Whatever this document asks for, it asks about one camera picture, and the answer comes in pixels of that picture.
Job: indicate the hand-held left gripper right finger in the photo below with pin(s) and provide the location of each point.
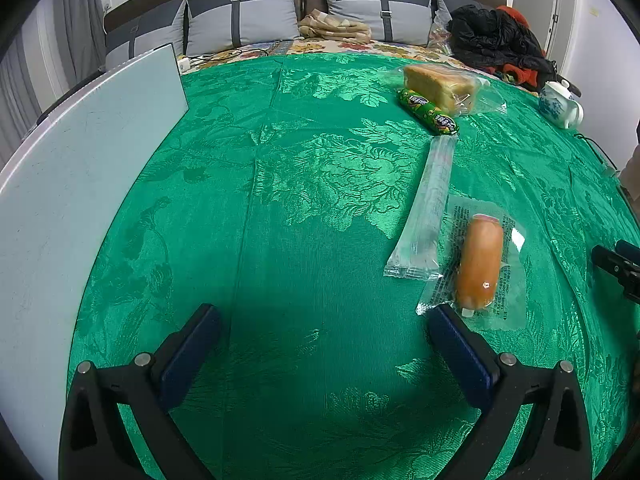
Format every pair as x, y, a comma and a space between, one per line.
457, 355

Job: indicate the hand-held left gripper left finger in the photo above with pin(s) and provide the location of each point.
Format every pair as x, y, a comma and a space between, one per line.
192, 355

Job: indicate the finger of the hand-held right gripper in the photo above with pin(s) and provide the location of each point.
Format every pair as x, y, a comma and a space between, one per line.
629, 249
620, 272

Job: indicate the long clear snack packet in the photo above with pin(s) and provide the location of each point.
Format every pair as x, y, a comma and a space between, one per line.
425, 210

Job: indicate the white blue teapot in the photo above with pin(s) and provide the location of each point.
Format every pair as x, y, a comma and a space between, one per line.
557, 105

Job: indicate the green patterned blanket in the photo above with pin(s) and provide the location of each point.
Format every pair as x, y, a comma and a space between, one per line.
325, 210

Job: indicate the white board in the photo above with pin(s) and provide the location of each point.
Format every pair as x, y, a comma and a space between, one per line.
75, 185

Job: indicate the green wrapped sausage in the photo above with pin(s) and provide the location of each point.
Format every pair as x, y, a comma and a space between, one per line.
425, 110

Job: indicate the bread in clear bag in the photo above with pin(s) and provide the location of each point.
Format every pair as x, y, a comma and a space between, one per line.
440, 87

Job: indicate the white door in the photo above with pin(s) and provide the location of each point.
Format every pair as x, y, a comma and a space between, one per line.
550, 10

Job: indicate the black jacket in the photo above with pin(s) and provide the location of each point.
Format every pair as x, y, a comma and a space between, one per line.
490, 35

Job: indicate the red garment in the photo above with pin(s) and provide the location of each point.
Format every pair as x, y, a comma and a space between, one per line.
512, 14

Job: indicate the clear plastic bag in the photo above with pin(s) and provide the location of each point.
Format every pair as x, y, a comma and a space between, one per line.
440, 37

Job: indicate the grey pillow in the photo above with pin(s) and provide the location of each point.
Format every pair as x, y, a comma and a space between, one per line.
250, 15
442, 10
145, 35
370, 10

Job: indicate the floral bedsheet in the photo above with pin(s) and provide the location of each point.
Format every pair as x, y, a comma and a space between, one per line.
400, 50

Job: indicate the folded beige blanket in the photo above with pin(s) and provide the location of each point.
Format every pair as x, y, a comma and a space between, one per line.
330, 25

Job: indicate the grey curtain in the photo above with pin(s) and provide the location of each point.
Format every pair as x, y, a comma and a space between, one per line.
75, 10

